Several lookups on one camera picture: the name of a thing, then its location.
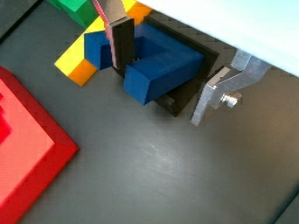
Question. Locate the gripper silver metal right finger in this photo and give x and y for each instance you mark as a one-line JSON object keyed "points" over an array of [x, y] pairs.
{"points": [[221, 90]]}

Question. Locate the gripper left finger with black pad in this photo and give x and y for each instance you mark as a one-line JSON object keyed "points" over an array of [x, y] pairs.
{"points": [[119, 29]]}

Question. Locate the blue U-shaped block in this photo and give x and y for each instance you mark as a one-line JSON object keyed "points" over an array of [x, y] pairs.
{"points": [[166, 64]]}

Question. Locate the red base board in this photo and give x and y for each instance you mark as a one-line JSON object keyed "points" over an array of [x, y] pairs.
{"points": [[35, 148]]}

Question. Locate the green stepped block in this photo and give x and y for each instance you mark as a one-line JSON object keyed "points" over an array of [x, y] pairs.
{"points": [[79, 9]]}

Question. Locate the yellow long bar block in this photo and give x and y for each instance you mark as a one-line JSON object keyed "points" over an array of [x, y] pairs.
{"points": [[71, 63]]}

